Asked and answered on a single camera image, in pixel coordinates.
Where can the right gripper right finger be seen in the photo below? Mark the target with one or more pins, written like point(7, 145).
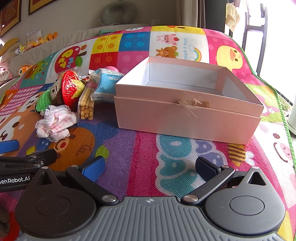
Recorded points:
point(214, 176)

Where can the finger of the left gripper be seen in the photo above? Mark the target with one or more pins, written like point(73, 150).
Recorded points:
point(44, 158)
point(9, 146)

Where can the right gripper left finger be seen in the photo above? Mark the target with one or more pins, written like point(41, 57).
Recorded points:
point(84, 178)

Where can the pink white lace cloth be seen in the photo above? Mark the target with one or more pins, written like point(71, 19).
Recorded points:
point(55, 123)

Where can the biscuit sticks clear pack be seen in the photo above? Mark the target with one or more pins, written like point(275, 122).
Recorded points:
point(85, 103)

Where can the crochet doll red hat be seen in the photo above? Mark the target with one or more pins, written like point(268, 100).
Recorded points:
point(66, 90)

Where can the blue white snack packet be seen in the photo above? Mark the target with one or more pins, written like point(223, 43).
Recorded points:
point(105, 80)

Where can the pink round toy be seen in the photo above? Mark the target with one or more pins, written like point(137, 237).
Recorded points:
point(112, 68)

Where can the colourful cartoon play mat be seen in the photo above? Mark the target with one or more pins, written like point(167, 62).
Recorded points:
point(141, 163)

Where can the pink cardboard box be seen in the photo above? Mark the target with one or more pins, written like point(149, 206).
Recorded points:
point(187, 99)

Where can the beige bed headboard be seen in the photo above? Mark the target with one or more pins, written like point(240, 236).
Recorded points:
point(36, 54)

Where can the white plant pot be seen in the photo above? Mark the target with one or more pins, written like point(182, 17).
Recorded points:
point(291, 119)

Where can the framed picture left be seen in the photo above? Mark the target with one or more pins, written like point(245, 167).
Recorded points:
point(10, 15)

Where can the framed picture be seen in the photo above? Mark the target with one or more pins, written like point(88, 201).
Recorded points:
point(35, 5)
point(10, 15)

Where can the framed picture middle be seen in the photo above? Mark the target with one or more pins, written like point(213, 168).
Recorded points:
point(35, 5)

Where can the hanging cream cloth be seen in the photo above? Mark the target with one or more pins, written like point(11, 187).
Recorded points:
point(232, 17)

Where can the grey neck pillow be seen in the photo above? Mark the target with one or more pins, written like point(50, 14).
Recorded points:
point(118, 13)

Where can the black metal rack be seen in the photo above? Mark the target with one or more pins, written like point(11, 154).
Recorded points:
point(256, 21)

